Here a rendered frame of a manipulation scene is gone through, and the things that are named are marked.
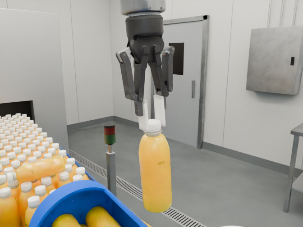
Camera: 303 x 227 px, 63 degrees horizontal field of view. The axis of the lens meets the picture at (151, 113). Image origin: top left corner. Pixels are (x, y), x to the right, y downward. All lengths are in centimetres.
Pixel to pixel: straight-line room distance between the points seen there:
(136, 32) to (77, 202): 60
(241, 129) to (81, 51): 358
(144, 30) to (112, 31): 551
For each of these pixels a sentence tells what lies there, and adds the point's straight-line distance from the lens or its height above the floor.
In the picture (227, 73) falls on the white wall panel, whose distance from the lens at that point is 399.
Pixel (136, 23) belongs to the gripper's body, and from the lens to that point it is 49.
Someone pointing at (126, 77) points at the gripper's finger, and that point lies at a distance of 49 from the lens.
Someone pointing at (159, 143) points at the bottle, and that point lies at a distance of 54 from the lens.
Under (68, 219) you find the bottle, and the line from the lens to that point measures 81.
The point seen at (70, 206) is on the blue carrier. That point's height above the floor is 116.
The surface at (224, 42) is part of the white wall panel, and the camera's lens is 403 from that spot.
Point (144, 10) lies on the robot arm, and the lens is 48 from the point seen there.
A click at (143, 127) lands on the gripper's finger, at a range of 54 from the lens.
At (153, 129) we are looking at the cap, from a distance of 54.
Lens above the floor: 163
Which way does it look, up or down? 13 degrees down
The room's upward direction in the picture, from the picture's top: straight up
